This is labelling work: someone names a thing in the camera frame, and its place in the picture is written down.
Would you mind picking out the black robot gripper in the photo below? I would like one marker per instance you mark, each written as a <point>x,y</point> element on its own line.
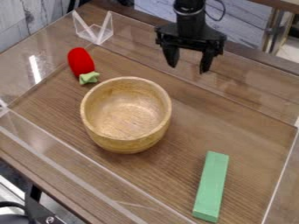
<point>190,33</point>

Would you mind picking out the green foam block stick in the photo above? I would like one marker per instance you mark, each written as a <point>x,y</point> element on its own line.
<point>210,192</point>

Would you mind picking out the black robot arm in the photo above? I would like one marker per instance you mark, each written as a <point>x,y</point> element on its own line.
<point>190,7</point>

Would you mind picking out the brown wooden bowl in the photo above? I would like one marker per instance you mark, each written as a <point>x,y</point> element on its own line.
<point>126,112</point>

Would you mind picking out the wooden chair in background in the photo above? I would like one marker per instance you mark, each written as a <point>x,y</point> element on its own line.
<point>284,13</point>

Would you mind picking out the red plush strawberry toy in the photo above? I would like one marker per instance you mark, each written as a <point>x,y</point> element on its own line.
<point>82,66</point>

